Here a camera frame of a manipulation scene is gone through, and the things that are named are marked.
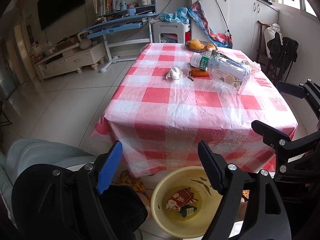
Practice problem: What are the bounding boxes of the white wall cabinets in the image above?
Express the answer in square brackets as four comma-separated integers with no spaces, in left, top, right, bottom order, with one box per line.
[190,0,279,59]

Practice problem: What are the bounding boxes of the black folding chair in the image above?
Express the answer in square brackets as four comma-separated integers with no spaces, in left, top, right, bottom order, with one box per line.
[267,32,299,85]

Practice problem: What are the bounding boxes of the row of books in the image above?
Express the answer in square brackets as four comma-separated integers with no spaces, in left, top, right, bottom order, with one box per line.
[92,0,121,18]

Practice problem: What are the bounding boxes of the fruit plate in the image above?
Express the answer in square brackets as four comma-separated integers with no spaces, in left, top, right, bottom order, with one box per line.
[185,40,217,53]

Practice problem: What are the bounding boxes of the cream TV cabinet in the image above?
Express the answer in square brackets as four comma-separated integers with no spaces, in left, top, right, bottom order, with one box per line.
[34,43,106,80]

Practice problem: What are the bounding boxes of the pink kettlebell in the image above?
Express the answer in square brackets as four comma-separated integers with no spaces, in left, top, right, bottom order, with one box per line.
[77,30,92,50]

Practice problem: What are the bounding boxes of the clear plastic water bottle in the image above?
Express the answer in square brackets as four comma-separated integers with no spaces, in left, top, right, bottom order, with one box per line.
[190,51,251,91]

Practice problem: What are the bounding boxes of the blue plastic bag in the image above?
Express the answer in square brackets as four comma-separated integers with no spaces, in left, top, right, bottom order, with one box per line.
[158,7,190,24]

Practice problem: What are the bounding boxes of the red white checkered tablecloth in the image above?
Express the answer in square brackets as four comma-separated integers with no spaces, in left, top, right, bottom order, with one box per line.
[91,43,298,177]

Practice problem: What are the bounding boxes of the black wall television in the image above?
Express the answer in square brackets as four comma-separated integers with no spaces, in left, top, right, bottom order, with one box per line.
[37,0,85,30]

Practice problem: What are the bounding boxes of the red paper packet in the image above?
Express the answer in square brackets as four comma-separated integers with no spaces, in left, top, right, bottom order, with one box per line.
[165,187,198,211]

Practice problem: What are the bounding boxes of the orange peel piece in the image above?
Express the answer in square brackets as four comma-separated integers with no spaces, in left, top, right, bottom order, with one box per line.
[188,68,209,81]

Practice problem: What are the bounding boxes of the colourful patterned slipper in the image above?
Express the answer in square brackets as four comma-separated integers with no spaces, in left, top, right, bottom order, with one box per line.
[119,170,146,193]

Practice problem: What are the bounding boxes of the small yellow mango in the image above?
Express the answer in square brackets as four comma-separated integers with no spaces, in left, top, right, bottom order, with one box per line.
[204,43,217,51]

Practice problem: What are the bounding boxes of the blue study desk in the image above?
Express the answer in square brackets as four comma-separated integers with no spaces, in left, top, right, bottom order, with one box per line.
[82,0,159,73]

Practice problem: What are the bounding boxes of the large yellow mango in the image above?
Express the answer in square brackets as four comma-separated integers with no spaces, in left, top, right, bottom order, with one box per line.
[187,39,204,50]

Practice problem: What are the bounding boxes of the yellow plastic trash basin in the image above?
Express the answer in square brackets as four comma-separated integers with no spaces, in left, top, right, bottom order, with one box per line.
[151,166,222,238]

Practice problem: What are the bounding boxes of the green drink carton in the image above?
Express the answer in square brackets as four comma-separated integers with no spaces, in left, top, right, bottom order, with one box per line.
[180,205,197,218]

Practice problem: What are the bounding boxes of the colourful hanging bag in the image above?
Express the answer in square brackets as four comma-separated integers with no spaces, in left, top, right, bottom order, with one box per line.
[188,1,233,49]

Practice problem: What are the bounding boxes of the white plastic stool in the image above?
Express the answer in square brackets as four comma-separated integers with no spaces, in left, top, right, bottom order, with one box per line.
[152,22,190,43]

